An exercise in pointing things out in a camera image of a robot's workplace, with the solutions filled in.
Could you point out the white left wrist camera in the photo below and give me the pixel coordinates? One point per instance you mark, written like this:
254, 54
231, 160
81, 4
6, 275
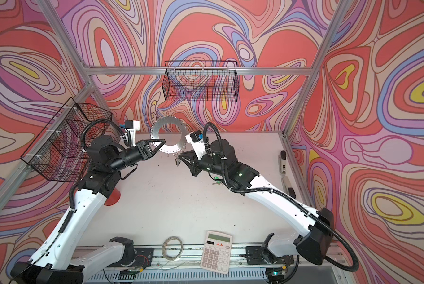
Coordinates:
129, 129

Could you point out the white desk calculator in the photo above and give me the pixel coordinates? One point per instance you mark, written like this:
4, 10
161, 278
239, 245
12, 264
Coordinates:
216, 252

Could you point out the black wire basket wall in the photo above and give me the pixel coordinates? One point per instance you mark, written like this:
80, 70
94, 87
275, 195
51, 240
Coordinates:
201, 80
56, 152

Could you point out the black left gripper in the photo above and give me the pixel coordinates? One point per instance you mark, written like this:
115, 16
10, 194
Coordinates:
143, 148

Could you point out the black wire basket back wall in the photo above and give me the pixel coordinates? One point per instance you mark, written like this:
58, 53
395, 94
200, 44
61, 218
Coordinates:
201, 80

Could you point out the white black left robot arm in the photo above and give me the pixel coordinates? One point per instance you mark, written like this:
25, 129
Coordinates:
52, 263

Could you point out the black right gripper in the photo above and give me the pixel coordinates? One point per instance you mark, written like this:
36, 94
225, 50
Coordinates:
195, 165

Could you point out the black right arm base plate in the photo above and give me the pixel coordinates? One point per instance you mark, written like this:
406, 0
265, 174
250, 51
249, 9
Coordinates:
257, 255

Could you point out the key with green tag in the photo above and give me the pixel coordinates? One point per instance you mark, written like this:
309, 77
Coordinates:
216, 180

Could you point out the red pencil cup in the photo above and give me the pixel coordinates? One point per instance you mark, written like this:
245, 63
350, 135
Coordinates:
113, 198

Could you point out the clear tape roll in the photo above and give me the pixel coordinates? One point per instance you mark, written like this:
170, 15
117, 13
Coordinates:
172, 248

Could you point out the white black remote control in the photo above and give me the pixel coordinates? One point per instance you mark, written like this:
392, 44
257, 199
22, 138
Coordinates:
282, 162

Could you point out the black wire basket left wall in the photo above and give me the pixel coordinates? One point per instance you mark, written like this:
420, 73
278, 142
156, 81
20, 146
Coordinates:
56, 152

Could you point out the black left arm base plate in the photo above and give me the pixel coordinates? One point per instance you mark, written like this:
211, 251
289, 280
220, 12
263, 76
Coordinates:
143, 257

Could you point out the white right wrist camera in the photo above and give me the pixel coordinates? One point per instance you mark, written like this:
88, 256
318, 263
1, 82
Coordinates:
195, 139

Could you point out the aluminium front rail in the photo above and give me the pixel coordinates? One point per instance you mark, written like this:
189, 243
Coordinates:
187, 268

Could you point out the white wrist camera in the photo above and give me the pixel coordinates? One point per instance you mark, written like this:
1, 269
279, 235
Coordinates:
129, 129
195, 139

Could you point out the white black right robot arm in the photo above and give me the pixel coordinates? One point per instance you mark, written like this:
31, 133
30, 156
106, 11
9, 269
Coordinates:
312, 230

